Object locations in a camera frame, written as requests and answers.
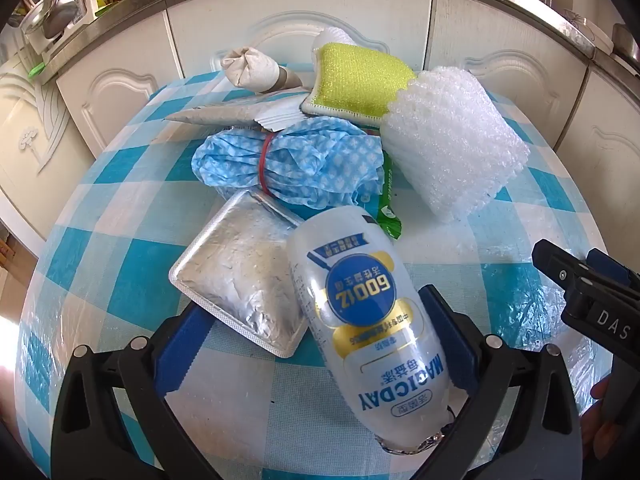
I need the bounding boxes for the cardboard tube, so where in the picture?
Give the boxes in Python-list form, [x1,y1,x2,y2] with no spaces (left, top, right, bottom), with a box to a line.
[260,67,303,95]

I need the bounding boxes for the white cabinet door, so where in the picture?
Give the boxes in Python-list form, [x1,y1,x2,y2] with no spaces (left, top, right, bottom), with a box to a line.
[55,10,193,161]
[554,67,640,261]
[166,0,435,88]
[429,0,590,148]

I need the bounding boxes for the green snack wrapper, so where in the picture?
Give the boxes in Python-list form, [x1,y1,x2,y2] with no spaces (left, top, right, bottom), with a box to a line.
[362,152,405,241]

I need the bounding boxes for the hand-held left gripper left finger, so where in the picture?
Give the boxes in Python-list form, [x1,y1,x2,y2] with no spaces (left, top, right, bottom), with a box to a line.
[50,302,216,480]

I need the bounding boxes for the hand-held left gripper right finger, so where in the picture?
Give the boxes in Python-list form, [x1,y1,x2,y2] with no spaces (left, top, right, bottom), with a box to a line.
[422,285,586,480]

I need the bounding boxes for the blue white checked tablecloth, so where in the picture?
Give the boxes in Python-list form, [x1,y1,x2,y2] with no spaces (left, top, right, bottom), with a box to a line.
[15,72,616,480]

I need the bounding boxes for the person's right hand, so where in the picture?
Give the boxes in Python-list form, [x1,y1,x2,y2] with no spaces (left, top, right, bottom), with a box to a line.
[590,378,625,444]

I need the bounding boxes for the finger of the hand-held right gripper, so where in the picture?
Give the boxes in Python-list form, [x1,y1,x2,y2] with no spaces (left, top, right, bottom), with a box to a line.
[531,239,591,306]
[586,247,640,301]

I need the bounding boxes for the white plastic bottle blue label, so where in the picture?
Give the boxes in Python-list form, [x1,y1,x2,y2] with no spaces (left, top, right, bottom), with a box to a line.
[286,205,458,457]

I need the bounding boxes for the red rubber band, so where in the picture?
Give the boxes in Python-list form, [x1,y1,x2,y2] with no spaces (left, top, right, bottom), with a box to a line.
[257,132,276,196]

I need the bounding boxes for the white patterned bowl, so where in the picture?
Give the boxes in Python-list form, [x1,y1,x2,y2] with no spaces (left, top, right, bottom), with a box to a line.
[564,9,615,55]

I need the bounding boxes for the blue patterned cloth bundle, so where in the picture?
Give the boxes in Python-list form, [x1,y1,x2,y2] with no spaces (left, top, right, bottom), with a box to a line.
[192,116,386,211]

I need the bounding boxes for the white ribbed foam piece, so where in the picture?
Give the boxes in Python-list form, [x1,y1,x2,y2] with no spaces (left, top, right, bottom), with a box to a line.
[312,27,371,56]

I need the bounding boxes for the yellow green sponge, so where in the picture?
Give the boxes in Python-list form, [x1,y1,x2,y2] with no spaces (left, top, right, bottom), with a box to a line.
[299,42,418,123]

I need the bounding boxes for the white pleated paper liners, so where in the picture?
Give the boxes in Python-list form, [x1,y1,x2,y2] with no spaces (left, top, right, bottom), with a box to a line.
[252,102,310,131]

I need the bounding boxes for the white foam net sleeve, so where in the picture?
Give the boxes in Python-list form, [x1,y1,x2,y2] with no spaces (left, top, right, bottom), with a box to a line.
[381,66,531,225]

